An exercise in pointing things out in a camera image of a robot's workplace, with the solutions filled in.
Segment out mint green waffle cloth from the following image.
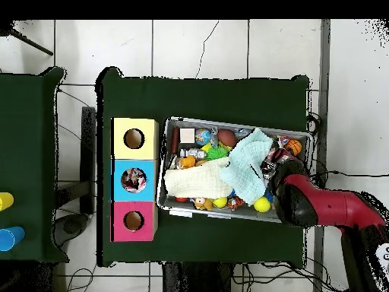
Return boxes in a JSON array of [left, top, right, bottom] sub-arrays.
[[219, 127, 274, 206]]

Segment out silver mesh bin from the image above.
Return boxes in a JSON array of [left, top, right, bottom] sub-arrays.
[[156, 116, 314, 225]]

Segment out wooden box with three holes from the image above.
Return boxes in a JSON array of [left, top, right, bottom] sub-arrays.
[[109, 117, 160, 243]]

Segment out cream waffle cloth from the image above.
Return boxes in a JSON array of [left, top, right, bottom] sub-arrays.
[[163, 156, 233, 199]]

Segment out green spiky ball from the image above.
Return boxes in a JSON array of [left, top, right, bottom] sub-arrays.
[[206, 144, 229, 160]]

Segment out globe print ball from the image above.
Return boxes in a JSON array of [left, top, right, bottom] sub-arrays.
[[194, 127, 212, 146]]

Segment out plain wooden cube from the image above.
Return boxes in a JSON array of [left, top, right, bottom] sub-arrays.
[[179, 127, 196, 144]]

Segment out brown toy football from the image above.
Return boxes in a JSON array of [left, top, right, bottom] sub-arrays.
[[217, 128, 238, 148]]

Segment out dark green tablecloth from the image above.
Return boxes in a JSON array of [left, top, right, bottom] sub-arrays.
[[0, 66, 69, 264], [95, 66, 311, 268]]

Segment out black and silver soda can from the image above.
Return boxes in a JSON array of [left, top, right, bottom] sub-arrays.
[[260, 157, 278, 180]]

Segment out yellow ball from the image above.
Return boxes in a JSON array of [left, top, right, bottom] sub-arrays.
[[253, 195, 271, 213]]

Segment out orange toy basketball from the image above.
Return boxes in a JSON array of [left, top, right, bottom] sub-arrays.
[[284, 138, 303, 157]]

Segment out yellow cylinder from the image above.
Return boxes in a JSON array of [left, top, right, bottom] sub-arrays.
[[0, 192, 15, 211]]

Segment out blue cylinder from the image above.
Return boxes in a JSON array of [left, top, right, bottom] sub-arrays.
[[0, 226, 26, 252]]

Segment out black tripod leg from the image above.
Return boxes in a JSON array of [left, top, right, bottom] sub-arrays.
[[0, 21, 54, 56]]

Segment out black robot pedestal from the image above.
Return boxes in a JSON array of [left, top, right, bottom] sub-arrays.
[[162, 262, 235, 292]]

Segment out black cable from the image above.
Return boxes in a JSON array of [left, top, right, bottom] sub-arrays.
[[309, 170, 389, 189]]

